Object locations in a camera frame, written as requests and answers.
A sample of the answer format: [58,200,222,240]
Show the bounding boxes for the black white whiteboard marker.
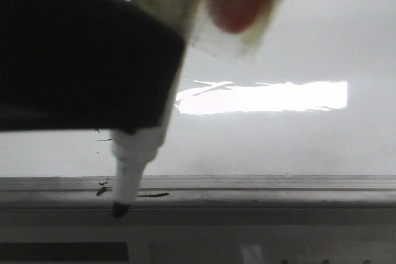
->
[111,0,282,218]

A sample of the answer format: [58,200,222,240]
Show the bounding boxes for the white whiteboard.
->
[1,0,395,177]

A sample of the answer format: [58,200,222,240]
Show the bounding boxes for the grey base below whiteboard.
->
[1,209,395,263]

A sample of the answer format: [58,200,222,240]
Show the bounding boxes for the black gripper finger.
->
[1,0,185,132]

